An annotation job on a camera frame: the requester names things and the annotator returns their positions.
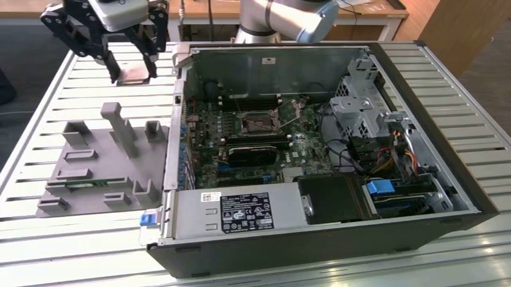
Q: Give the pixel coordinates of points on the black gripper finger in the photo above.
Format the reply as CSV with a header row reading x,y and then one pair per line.
x,y
160,33
73,39

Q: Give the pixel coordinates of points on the silver square CPU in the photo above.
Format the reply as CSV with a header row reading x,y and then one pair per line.
x,y
134,73

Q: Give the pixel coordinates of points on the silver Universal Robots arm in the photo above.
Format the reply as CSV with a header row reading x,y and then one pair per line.
x,y
280,16

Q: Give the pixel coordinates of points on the black RAM slot bank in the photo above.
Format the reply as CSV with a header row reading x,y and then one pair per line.
x,y
256,140
250,102

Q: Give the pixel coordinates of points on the CPU socket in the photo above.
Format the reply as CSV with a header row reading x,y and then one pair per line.
x,y
256,122

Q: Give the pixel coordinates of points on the wooden desk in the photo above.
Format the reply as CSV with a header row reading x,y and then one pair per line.
x,y
208,10

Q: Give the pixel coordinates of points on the metal locking lever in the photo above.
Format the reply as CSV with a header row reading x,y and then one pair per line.
x,y
290,119

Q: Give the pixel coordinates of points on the black graphics card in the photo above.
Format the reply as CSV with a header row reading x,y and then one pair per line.
x,y
253,155

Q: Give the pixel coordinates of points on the green RAM stick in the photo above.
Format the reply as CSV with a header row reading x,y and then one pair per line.
x,y
95,182

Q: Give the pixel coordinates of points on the grey parts rack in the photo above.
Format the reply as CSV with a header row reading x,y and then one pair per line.
x,y
107,185

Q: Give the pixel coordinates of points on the green motherboard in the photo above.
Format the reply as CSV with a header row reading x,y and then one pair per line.
x,y
304,149

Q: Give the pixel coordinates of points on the silver metal drive cage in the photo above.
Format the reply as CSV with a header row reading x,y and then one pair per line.
x,y
360,110

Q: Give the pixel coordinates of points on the small silver heat sink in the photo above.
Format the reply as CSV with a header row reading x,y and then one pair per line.
x,y
294,173

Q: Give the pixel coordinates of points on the blue case latch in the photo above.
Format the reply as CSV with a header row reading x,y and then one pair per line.
x,y
148,219

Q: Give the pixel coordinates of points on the grey power supply unit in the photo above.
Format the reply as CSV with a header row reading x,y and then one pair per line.
x,y
240,215

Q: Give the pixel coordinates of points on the black disk bay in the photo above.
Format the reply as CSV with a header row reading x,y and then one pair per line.
x,y
333,198

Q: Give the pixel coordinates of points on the blue disk carrier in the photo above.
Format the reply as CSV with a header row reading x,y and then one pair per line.
x,y
380,187

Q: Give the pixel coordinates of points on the wooden cabinet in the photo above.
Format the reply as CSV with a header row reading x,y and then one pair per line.
x,y
468,33

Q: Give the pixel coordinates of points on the black open PC case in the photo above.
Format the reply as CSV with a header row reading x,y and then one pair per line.
x,y
304,251

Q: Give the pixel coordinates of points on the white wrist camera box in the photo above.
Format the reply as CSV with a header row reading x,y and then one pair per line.
x,y
119,15

